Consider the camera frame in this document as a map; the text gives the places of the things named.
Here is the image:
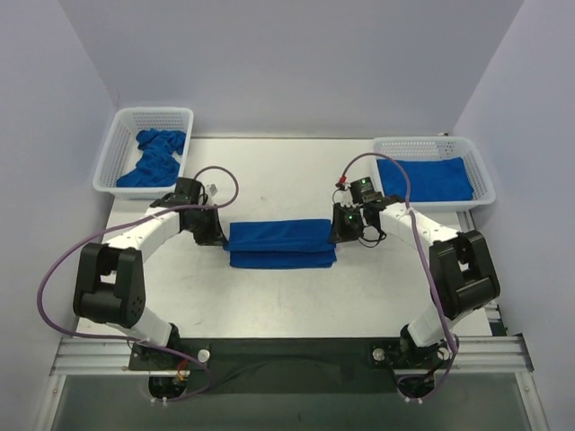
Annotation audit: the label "aluminium frame rail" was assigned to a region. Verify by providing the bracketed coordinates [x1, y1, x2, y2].
[52, 204, 548, 430]

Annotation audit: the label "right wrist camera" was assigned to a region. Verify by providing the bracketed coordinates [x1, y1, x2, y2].
[335, 177, 383, 206]

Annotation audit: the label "white perforated left basket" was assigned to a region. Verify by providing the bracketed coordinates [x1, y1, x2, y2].
[93, 107, 194, 199]

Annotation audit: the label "crumpled blue towels in basket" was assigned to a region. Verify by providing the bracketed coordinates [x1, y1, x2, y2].
[116, 128, 186, 188]

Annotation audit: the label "white perforated basket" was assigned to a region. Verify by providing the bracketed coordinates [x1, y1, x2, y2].
[93, 107, 194, 199]
[372, 136, 496, 212]

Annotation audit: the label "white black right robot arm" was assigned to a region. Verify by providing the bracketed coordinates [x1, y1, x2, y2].
[330, 196, 500, 352]

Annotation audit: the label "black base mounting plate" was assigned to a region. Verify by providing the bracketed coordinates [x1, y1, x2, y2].
[128, 338, 450, 398]

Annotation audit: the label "white perforated right basket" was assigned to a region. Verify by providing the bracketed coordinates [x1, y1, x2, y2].
[372, 136, 496, 212]

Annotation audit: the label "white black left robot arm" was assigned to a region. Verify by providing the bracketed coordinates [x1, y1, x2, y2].
[73, 178, 226, 348]

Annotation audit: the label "blue towel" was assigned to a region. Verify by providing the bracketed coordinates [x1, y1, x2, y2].
[376, 157, 473, 202]
[224, 219, 337, 269]

